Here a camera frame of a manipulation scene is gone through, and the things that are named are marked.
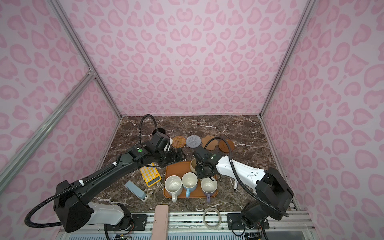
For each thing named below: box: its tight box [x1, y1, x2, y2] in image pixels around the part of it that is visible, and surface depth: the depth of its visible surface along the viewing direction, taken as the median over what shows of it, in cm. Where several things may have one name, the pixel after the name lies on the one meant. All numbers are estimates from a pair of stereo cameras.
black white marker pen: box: [233, 178, 238, 192], surface depth 86 cm
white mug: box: [164, 175, 183, 203], surface depth 80 cm
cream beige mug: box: [190, 157, 198, 175], surface depth 86 cm
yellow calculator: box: [140, 162, 162, 187], surface depth 89 cm
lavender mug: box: [200, 177, 218, 203], surface depth 83 cm
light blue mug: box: [181, 172, 199, 198], surface depth 80 cm
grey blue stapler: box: [124, 180, 149, 202], surface depth 81 cm
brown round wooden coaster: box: [218, 139, 235, 153], surface depth 103 cm
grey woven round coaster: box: [186, 135, 201, 149], surface depth 106 cm
